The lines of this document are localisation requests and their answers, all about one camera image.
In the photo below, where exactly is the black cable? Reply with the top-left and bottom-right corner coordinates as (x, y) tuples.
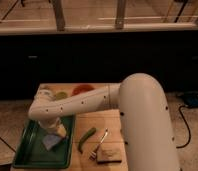
(0, 130), (17, 154)
(176, 104), (192, 149)

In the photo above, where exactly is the silver fork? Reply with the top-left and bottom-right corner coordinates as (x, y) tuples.
(89, 128), (108, 160)

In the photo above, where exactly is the black cable left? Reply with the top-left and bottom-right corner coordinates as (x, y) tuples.
(0, 130), (17, 154)

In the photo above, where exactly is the brown sponge block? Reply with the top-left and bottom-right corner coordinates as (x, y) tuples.
(96, 148), (122, 164)

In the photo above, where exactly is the green plastic tray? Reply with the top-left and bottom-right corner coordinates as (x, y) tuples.
(13, 116), (75, 169)

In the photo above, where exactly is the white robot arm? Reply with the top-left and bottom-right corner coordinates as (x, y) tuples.
(28, 73), (181, 171)

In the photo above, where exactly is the blue black floor device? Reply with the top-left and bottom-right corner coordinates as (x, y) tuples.
(182, 93), (198, 108)

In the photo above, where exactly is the black cable right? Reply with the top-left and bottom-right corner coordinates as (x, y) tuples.
(176, 104), (192, 149)

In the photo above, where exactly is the green bean pod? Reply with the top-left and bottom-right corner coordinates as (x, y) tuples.
(78, 127), (97, 154)

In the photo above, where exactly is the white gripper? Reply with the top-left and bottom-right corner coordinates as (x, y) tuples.
(39, 117), (67, 138)

